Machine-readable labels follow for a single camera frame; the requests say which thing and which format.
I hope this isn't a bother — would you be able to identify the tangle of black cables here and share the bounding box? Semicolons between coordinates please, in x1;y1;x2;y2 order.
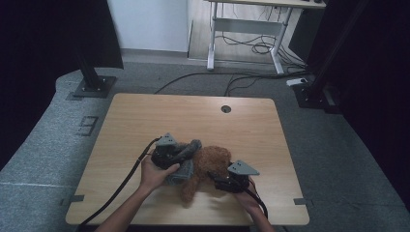
215;32;308;71

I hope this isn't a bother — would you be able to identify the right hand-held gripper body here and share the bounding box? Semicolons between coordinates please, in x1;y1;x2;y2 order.
214;159;260;194

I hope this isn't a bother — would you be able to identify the dark panel under desk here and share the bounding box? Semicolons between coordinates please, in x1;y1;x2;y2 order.
287;8;325;63

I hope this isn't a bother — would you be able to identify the brown plush teddy bear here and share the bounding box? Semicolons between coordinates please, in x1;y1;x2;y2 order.
179;145;233;204

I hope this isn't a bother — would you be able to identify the white metal desk frame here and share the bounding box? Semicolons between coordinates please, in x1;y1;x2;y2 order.
205;0;327;75

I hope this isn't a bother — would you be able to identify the white power strip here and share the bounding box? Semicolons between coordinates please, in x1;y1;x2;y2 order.
285;77;309;87

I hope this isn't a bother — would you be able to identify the black metal stand with base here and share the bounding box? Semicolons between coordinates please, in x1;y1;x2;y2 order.
72;44;118;100
291;0;370;114

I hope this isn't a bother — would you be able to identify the person's left hand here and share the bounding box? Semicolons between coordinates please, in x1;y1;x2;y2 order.
139;157;181;194

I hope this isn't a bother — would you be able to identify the short black floor cable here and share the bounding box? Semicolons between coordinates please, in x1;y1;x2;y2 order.
223;74;263;97

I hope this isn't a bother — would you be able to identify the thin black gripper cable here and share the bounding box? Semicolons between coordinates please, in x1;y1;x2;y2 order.
243;187;269;220

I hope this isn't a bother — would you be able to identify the long black floor cable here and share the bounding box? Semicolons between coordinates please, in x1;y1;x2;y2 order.
154;71;308;96

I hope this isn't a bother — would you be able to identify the thick black gripper cable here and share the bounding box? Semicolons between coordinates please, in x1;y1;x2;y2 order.
78;136;162;228

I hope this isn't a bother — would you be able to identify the grey floor socket cover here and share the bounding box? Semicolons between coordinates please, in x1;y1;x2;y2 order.
75;115;100;137

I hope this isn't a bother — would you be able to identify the black curtain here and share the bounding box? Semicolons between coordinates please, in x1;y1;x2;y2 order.
306;0;410;211
0;0;125;170

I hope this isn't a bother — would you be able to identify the person's right hand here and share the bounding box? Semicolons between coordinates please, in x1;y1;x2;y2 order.
234;179;263;214

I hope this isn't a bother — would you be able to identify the grey fuzzy cloth garment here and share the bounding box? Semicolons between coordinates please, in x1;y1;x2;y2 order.
165;138;203;187

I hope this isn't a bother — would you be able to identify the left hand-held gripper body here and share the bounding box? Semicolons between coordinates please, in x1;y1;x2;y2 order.
151;132;187;170

